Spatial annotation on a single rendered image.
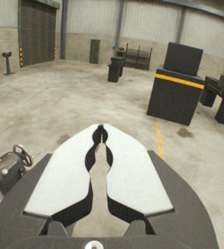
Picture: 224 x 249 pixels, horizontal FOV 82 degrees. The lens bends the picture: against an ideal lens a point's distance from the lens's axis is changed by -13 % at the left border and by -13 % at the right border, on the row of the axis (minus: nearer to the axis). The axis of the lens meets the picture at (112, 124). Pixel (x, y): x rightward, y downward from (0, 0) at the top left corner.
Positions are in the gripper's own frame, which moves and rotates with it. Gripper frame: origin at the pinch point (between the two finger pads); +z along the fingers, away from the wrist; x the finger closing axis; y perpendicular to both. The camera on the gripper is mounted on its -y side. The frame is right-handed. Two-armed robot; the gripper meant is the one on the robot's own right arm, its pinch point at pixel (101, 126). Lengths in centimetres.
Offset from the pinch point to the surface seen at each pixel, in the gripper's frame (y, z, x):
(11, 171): 41, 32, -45
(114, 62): 71, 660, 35
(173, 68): 50, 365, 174
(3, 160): 37, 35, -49
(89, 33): -107, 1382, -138
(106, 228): 159, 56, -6
